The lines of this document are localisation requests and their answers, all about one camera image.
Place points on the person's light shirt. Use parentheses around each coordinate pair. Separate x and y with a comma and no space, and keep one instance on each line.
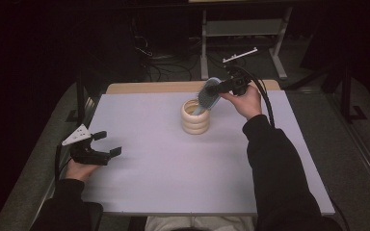
(199,222)

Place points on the black metal stand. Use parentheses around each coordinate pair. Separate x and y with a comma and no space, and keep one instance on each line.
(80,96)
(346,93)

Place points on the white metal stand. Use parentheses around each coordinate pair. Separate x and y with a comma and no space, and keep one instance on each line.
(244,27)

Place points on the cream ribbed cup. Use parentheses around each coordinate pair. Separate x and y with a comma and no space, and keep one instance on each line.
(195,126)

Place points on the blue hairbrush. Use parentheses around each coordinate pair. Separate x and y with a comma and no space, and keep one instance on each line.
(209,100)

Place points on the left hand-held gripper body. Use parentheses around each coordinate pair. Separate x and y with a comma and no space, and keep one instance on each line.
(88,154)

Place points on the white table cover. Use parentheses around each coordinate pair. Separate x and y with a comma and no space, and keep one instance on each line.
(160,166)

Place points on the metal floor rail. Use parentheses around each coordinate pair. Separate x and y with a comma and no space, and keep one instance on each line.
(363,154)

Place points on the person's right hand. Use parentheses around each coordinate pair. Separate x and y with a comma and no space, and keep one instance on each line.
(247,104)

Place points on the wooden table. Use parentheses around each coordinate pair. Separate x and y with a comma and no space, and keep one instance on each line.
(160,87)

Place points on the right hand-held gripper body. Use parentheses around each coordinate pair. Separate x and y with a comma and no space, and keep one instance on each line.
(239,82)

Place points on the person's left hand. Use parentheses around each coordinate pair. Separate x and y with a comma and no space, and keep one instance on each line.
(78,171)

